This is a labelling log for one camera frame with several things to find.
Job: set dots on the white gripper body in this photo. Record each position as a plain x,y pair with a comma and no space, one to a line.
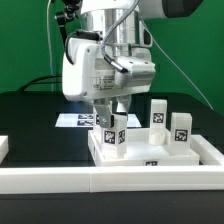
89,76

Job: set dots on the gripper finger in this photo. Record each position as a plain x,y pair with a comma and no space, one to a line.
123,103
103,109

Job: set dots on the white square table top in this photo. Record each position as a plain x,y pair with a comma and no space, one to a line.
139,152

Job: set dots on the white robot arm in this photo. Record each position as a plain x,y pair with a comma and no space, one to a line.
109,57

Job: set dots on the white sheet with markers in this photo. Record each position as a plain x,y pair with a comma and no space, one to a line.
87,120

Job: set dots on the white U-shaped obstacle fence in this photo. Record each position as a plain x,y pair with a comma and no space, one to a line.
209,175

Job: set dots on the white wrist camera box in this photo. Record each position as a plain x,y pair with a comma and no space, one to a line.
139,72

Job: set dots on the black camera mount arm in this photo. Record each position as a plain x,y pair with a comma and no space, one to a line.
71,7

